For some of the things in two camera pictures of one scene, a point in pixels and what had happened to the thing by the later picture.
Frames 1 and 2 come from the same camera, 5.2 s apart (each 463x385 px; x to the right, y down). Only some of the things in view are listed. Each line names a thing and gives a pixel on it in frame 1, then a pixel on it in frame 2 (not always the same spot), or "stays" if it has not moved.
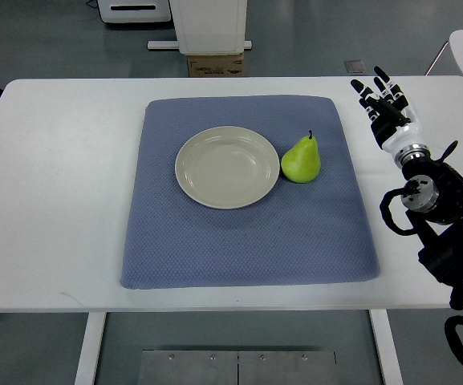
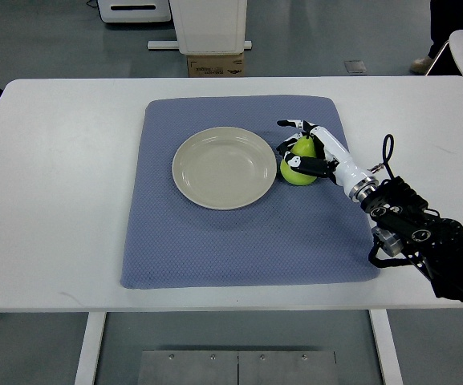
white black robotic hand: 392,120 → 330,161
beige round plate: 227,168 stays
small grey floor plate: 355,66 stays
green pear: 301,164 stays
